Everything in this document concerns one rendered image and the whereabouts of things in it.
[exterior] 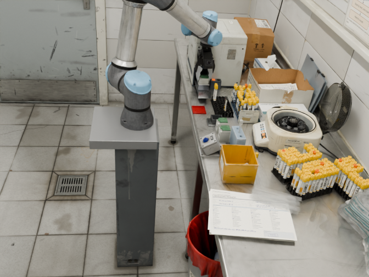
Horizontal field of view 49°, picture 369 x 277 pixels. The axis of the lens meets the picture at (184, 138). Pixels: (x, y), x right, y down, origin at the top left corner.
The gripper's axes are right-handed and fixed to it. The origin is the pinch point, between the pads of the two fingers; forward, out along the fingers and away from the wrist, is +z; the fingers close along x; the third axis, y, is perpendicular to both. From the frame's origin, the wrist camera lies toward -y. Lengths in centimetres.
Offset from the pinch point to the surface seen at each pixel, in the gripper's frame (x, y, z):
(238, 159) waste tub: -7, -61, 6
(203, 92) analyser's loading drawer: 0.8, -7.9, 3.5
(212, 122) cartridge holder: -0.5, -31.3, 7.0
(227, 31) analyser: -13.0, 16.7, -21.0
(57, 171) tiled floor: 90, 40, 97
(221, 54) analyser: -9.7, 9.1, -10.9
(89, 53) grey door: 73, 135, 46
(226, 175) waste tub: 1, -73, 4
